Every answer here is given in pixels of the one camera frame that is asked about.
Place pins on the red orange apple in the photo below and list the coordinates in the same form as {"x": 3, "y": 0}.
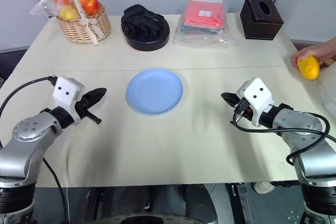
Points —
{"x": 88, "y": 3}

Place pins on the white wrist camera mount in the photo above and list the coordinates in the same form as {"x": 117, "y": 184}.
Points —
{"x": 258, "y": 95}
{"x": 65, "y": 90}

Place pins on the grey robot torso base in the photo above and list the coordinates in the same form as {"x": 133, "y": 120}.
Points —
{"x": 147, "y": 218}

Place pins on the black metal frame under table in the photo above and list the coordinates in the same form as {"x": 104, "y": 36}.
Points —
{"x": 240, "y": 203}

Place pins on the person's bare hand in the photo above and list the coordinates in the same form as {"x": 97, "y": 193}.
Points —
{"x": 308, "y": 52}

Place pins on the black round padded mitt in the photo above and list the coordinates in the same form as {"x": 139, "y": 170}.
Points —
{"x": 145, "y": 27}

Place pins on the woven wicker basket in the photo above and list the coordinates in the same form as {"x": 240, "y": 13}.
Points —
{"x": 84, "y": 26}

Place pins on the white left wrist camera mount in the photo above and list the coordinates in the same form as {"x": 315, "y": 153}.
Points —
{"x": 65, "y": 90}

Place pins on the dark brown tissue box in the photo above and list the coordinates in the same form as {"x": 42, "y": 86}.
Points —
{"x": 261, "y": 19}

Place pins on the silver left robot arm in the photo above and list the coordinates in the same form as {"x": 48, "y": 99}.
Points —
{"x": 25, "y": 140}

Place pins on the light blue round plate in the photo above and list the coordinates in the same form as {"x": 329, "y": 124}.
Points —
{"x": 154, "y": 91}

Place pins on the person's bare forearm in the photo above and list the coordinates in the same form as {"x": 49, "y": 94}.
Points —
{"x": 330, "y": 48}

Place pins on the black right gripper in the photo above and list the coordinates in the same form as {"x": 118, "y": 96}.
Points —
{"x": 242, "y": 112}

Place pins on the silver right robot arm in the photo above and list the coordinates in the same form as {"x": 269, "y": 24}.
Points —
{"x": 304, "y": 129}

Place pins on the yellow round fruit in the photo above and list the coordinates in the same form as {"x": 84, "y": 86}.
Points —
{"x": 68, "y": 12}

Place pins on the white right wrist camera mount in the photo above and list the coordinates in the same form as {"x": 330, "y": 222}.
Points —
{"x": 258, "y": 95}

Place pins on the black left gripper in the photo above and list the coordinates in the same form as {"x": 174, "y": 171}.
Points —
{"x": 83, "y": 106}

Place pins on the translucent white plastic bag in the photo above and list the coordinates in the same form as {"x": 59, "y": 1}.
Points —
{"x": 328, "y": 90}

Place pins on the red cloth in plastic pack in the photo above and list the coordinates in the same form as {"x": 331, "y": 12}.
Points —
{"x": 203, "y": 19}

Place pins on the white lace ribbon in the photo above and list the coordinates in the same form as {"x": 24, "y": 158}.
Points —
{"x": 90, "y": 28}

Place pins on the white round object under table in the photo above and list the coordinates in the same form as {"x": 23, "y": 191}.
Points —
{"x": 263, "y": 187}

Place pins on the black rounded robot leg shape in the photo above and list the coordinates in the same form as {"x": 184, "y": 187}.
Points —
{"x": 200, "y": 203}

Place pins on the yellow lemon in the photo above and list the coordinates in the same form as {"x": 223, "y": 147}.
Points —
{"x": 309, "y": 68}

